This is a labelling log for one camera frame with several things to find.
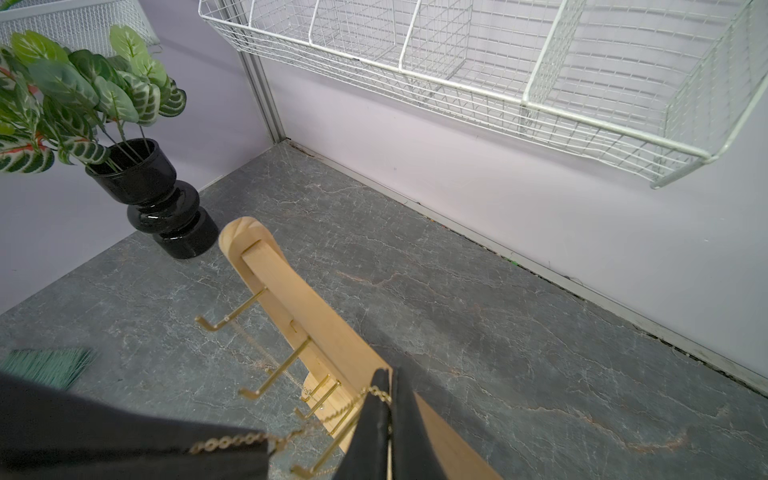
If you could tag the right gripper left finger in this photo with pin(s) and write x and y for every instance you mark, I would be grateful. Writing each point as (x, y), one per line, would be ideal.
(367, 455)

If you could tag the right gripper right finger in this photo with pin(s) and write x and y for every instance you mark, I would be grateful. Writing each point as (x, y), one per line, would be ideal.
(413, 456)

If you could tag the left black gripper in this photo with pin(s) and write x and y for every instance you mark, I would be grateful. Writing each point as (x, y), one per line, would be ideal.
(50, 434)

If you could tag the wooden jewelry display stand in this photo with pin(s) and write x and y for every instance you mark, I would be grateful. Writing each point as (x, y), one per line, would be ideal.
(334, 354)

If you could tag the green dustpan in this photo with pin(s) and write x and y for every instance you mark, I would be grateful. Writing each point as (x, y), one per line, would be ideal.
(55, 368)

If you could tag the black ribbed vase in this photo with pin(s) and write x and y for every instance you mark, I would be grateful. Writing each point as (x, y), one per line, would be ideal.
(138, 174)

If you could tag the green artificial potted plant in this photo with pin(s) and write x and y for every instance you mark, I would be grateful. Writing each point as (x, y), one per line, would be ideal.
(72, 107)

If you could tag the white mesh wall basket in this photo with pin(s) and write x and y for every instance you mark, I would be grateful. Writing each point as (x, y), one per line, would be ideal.
(80, 24)

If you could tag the white wire wall shelf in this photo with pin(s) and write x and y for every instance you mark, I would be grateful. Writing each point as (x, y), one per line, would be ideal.
(657, 89)

